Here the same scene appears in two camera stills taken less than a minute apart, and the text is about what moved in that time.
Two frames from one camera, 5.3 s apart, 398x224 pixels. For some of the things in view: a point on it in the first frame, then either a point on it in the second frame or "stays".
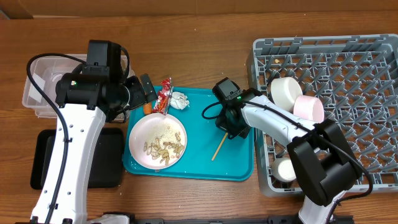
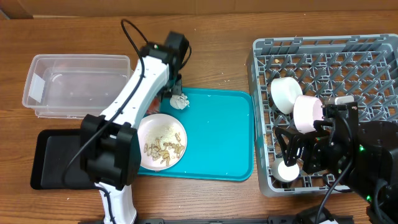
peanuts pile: (164, 150) stays
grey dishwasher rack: (356, 79) stays
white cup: (283, 169) stays
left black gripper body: (137, 96) -> (175, 88)
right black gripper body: (226, 122) -> (326, 160)
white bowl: (284, 91) stays
